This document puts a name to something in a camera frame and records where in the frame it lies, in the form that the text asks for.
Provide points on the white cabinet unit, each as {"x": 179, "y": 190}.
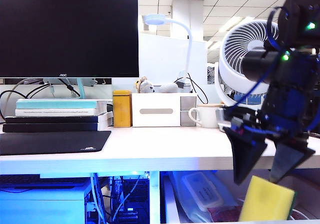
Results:
{"x": 42, "y": 206}

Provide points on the red patterned packet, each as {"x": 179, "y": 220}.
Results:
{"x": 225, "y": 212}

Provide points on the white partition board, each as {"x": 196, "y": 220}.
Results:
{"x": 162, "y": 57}

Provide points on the grey desk divider panel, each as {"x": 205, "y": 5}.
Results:
{"x": 212, "y": 93}

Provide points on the black AOC computer monitor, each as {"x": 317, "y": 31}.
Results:
{"x": 67, "y": 34}

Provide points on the amber yellow rectangular tin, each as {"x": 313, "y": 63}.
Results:
{"x": 121, "y": 111}

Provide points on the grey stone shaped plush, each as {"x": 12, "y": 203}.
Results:
{"x": 167, "y": 87}

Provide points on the white ceramic mug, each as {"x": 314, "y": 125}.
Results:
{"x": 207, "y": 118}

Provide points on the black flat box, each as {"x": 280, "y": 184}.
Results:
{"x": 20, "y": 179}

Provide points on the white gooseneck desk lamp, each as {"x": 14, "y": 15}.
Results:
{"x": 154, "y": 19}

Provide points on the white tissue box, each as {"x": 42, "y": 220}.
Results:
{"x": 155, "y": 101}

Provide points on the black computer tower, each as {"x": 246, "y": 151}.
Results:
{"x": 135, "y": 196}

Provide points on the white round desk fan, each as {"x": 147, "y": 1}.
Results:
{"x": 232, "y": 67}

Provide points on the yellow sponge with green pad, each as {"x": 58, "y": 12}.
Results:
{"x": 265, "y": 199}

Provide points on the round wooden mug lid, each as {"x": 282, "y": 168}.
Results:
{"x": 210, "y": 105}

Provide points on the white desk drawer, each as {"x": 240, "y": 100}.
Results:
{"x": 170, "y": 209}

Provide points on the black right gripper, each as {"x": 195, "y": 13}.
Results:
{"x": 285, "y": 114}

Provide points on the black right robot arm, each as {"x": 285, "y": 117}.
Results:
{"x": 295, "y": 9}

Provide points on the white background fan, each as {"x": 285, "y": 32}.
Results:
{"x": 211, "y": 74}

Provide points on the small brown white plush toy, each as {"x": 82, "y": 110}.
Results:
{"x": 144, "y": 86}

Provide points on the white covered book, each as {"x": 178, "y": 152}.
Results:
{"x": 50, "y": 112}

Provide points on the white plastic case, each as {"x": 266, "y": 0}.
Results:
{"x": 202, "y": 191}

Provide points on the clear plastic bag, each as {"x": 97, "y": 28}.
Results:
{"x": 182, "y": 201}

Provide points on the black mouse pad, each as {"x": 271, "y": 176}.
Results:
{"x": 50, "y": 143}

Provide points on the teal covered book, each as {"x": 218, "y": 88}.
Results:
{"x": 55, "y": 104}

